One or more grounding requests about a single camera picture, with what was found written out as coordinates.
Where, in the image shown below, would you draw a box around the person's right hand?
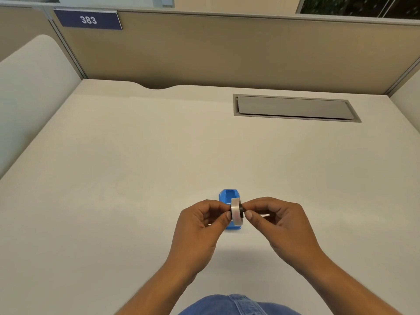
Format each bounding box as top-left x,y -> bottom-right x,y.
243,197 -> 326,277

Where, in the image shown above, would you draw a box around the blue tape dispenser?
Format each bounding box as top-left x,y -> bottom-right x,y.
218,189 -> 243,231

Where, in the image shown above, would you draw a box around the person's left forearm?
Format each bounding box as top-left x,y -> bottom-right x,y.
115,261 -> 197,315

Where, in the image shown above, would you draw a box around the person's right forearm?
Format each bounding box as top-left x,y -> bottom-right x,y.
297,251 -> 405,315

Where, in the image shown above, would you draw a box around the grey metal partition post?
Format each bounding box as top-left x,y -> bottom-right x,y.
42,6 -> 88,79

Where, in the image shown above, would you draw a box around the beige desk partition panel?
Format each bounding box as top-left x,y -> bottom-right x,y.
52,6 -> 420,95

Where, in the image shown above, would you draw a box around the person's left hand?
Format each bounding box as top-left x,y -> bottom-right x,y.
166,199 -> 233,283

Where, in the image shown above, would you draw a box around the blue number sign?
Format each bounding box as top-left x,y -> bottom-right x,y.
53,9 -> 123,31

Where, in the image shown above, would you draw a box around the beige side partition panel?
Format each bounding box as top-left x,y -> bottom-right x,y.
0,6 -> 66,63

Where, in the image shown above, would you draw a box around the white tape roll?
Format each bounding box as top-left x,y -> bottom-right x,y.
230,197 -> 245,226

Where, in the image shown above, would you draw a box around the white rounded side divider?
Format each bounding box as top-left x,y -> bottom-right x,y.
0,34 -> 82,179

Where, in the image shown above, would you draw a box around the blue denim jeans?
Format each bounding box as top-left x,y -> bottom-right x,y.
177,294 -> 302,315

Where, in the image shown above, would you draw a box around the grey desk cable hatch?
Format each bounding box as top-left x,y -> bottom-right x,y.
233,94 -> 362,123

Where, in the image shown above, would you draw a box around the dark window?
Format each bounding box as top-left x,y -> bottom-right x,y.
295,0 -> 420,20

